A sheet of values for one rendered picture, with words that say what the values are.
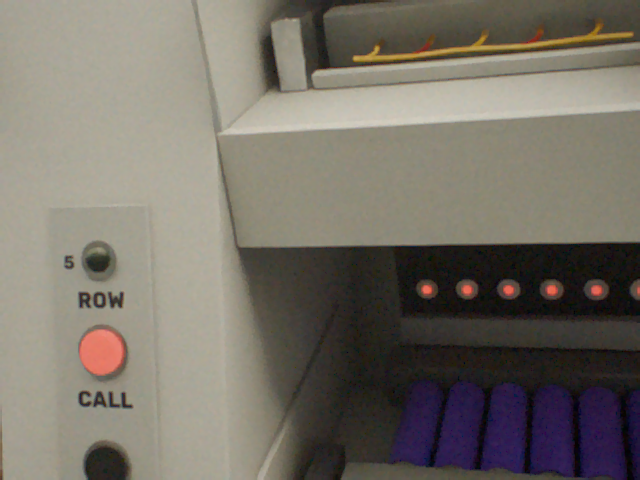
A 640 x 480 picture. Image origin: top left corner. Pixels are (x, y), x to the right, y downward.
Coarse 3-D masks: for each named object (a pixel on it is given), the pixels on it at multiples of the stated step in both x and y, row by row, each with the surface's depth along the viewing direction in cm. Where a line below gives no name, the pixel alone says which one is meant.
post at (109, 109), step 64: (0, 0) 33; (64, 0) 32; (128, 0) 32; (0, 64) 33; (64, 64) 33; (128, 64) 32; (192, 64) 31; (0, 128) 34; (64, 128) 33; (128, 128) 32; (192, 128) 31; (0, 192) 34; (64, 192) 33; (128, 192) 32; (192, 192) 31; (0, 256) 34; (192, 256) 32; (256, 256) 35; (320, 256) 44; (0, 320) 34; (192, 320) 32; (256, 320) 35; (320, 320) 43; (0, 384) 34; (192, 384) 32; (256, 384) 35; (192, 448) 32; (256, 448) 35
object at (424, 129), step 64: (192, 0) 29; (256, 0) 34; (320, 0) 37; (384, 0) 44; (448, 0) 35; (512, 0) 34; (576, 0) 33; (256, 64) 34; (320, 64) 36; (384, 64) 37; (448, 64) 33; (512, 64) 32; (576, 64) 32; (256, 128) 31; (320, 128) 30; (384, 128) 29; (448, 128) 29; (512, 128) 28; (576, 128) 28; (256, 192) 32; (320, 192) 31; (384, 192) 30; (448, 192) 30; (512, 192) 29; (576, 192) 28
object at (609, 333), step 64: (448, 256) 45; (512, 256) 44; (576, 256) 43; (448, 320) 46; (512, 320) 45; (576, 320) 44; (320, 384) 42; (384, 384) 48; (448, 384) 45; (512, 384) 43; (576, 384) 43; (320, 448) 39; (384, 448) 43; (448, 448) 39; (512, 448) 39; (576, 448) 41
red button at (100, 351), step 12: (96, 336) 32; (108, 336) 32; (84, 348) 32; (96, 348) 32; (108, 348) 32; (120, 348) 32; (84, 360) 32; (96, 360) 32; (108, 360) 32; (96, 372) 32
